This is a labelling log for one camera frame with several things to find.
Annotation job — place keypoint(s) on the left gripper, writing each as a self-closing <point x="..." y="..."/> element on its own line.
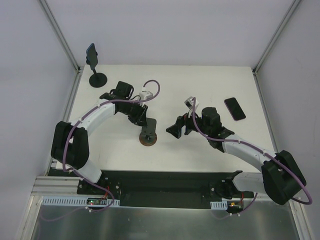
<point x="138" y="114"/>

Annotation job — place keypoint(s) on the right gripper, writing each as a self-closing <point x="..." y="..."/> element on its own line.
<point x="183" y="124"/>

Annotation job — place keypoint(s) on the brown-base phone stand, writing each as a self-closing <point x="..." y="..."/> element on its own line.
<point x="148" y="136"/>

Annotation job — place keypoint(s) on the black round-base phone stand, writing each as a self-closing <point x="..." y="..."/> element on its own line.
<point x="97" y="79"/>

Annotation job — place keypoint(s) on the blue smartphone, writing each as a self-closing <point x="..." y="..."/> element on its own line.
<point x="91" y="56"/>

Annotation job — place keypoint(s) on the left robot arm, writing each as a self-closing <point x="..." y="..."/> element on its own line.
<point x="70" y="144"/>

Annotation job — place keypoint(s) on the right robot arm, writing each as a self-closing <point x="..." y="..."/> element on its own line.
<point x="278" y="174"/>

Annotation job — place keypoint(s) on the purple-edged black smartphone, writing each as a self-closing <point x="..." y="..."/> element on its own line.
<point x="234" y="109"/>

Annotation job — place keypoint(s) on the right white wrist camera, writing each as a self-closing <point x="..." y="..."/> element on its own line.
<point x="192" y="105"/>

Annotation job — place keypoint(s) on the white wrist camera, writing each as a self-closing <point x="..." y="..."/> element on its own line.
<point x="143" y="95"/>
<point x="192" y="105"/>

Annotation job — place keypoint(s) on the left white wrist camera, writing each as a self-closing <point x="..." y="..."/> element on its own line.
<point x="143" y="95"/>

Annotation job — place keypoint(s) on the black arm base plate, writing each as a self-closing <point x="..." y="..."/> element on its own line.
<point x="180" y="190"/>

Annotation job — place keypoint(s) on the left aluminium frame post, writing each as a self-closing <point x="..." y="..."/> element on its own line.
<point x="59" y="34"/>

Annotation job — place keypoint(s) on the aluminium frame post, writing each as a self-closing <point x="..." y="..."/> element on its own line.
<point x="276" y="35"/>
<point x="59" y="34"/>

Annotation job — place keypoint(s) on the right white cable duct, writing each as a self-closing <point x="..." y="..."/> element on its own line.
<point x="219" y="205"/>

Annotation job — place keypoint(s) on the white cable duct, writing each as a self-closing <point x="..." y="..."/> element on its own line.
<point x="79" y="202"/>
<point x="219" y="205"/>

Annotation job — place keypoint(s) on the left white cable duct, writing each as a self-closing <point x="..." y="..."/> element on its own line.
<point x="79" y="202"/>

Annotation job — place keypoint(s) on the right aluminium frame post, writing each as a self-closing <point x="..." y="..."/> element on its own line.
<point x="276" y="35"/>

